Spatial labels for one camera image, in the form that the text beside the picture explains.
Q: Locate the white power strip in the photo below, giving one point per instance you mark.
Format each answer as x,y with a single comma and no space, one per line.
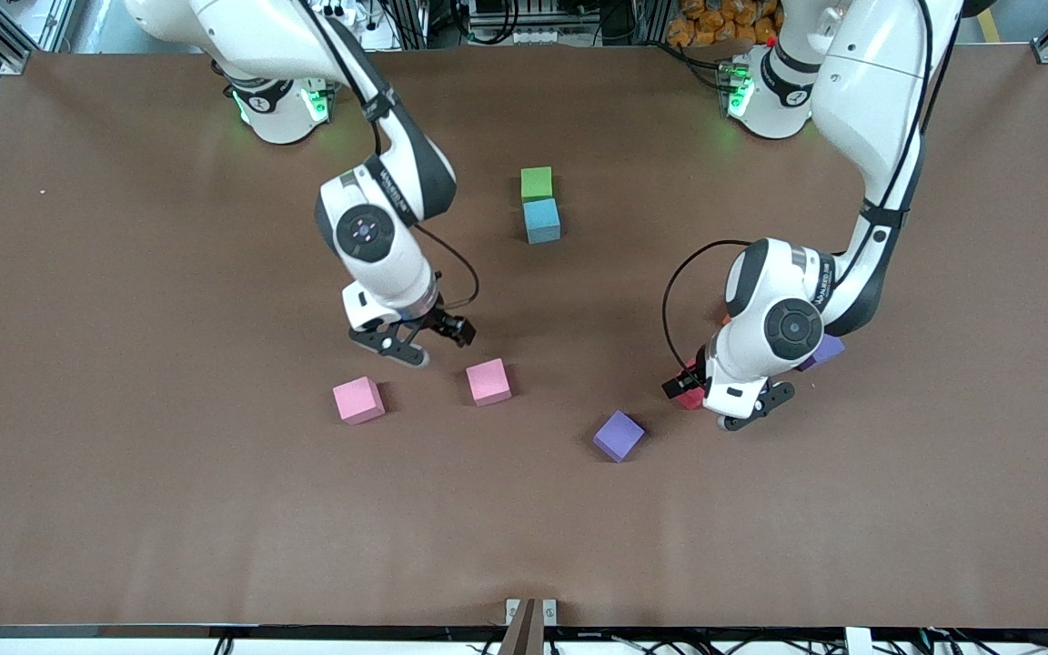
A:
342,11

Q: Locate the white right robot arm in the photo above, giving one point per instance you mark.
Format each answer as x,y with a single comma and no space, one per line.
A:
260,36

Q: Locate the grey upright frame post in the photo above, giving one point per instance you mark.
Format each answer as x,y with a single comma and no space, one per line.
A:
55,23

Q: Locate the pink foam block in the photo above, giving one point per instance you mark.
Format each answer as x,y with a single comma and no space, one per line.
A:
488,382
357,400

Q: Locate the green foam block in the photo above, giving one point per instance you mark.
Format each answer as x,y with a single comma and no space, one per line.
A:
537,182

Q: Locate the small white bracket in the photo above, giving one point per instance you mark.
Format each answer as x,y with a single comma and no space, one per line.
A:
859,641

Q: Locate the purple foam block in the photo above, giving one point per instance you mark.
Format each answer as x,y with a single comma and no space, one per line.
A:
618,435
829,350

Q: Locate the red foam block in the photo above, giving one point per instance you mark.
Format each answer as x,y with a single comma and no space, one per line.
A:
695,401

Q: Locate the blue foam block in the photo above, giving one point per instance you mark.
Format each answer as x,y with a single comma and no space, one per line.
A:
542,221

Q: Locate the orange bagged items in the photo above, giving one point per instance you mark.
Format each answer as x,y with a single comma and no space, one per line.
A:
715,23

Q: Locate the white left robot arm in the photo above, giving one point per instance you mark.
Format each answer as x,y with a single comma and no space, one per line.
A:
870,91

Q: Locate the small metal bracket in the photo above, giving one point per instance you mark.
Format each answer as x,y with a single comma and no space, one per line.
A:
511,608

